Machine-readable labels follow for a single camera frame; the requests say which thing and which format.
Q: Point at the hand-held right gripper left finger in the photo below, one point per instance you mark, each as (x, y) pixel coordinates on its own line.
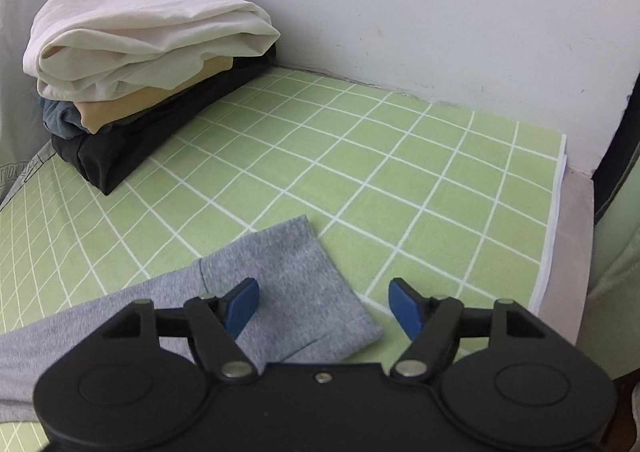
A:
(242, 304)

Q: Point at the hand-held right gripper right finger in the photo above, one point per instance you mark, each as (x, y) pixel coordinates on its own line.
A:
(405, 307)

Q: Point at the grey zip hoodie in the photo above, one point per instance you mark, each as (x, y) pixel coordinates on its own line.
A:
(300, 272)

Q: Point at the green checked bed sheet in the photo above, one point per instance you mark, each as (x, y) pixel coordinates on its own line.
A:
(350, 172)

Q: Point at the pale pink mattress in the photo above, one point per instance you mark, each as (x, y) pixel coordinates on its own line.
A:
(570, 242)

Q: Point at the black folded garment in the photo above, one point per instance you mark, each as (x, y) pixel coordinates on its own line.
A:
(150, 142)

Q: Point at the green cloth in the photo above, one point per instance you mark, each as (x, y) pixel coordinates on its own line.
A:
(615, 292)

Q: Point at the beige folded garment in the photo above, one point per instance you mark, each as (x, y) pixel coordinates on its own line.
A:
(125, 107)

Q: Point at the blue denim folded jeans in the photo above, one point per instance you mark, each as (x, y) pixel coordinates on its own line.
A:
(60, 117)

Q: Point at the white foam board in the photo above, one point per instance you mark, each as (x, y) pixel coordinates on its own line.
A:
(400, 7)

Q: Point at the white folded garment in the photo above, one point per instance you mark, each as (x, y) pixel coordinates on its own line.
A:
(150, 7)

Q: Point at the grey printed bed sheet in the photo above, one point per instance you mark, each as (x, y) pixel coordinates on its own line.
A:
(15, 32)

